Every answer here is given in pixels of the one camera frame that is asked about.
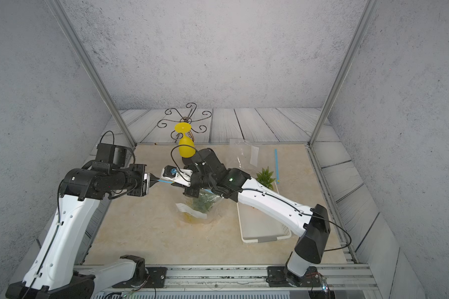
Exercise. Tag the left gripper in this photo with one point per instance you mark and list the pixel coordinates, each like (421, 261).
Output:
(147, 182)

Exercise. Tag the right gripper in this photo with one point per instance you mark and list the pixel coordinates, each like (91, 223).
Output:
(189, 190)

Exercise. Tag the zip-top bag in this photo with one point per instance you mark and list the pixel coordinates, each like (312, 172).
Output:
(175, 195)
(252, 158)

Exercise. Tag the pineapple from bag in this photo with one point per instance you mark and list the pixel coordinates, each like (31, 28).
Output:
(266, 178)

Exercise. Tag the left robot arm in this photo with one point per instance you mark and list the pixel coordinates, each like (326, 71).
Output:
(52, 274)

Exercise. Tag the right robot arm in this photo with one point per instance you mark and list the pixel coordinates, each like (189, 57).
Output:
(311, 225)

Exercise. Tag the yellow plastic wine glass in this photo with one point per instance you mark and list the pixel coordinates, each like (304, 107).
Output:
(185, 139)

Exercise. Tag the white perforated plastic basket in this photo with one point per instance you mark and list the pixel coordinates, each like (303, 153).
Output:
(257, 227)

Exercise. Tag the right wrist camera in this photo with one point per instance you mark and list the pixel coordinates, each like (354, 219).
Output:
(182, 177)

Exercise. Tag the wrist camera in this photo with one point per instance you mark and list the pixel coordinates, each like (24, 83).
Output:
(112, 154)
(182, 177)

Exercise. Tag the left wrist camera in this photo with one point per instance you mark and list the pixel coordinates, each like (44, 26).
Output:
(112, 154)

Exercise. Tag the copper wire glass stand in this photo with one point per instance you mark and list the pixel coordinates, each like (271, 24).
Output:
(172, 115)

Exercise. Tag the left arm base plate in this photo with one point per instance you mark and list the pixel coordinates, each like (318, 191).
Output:
(146, 278)

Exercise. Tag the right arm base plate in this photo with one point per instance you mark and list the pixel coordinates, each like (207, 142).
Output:
(293, 277)

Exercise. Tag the aluminium mounting rail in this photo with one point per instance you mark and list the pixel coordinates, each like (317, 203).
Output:
(325, 281)

